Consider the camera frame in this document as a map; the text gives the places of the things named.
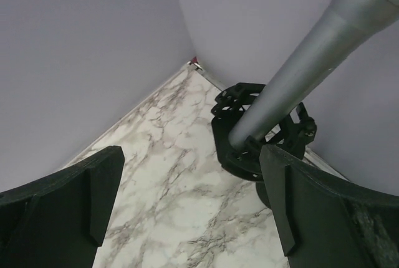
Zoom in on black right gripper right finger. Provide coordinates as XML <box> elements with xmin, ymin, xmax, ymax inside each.
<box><xmin>259</xmin><ymin>145</ymin><xmax>398</xmax><ymax>267</ymax></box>

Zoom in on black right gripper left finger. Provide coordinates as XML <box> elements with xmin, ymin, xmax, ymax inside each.
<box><xmin>1</xmin><ymin>146</ymin><xmax>125</xmax><ymax>267</ymax></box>

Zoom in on black shock-mount round-base stand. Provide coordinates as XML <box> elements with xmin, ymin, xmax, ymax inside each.
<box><xmin>211</xmin><ymin>83</ymin><xmax>317</xmax><ymax>208</ymax></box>

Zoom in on silver grey microphone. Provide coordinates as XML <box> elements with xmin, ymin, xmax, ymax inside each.
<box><xmin>229</xmin><ymin>0</ymin><xmax>398</xmax><ymax>150</ymax></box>

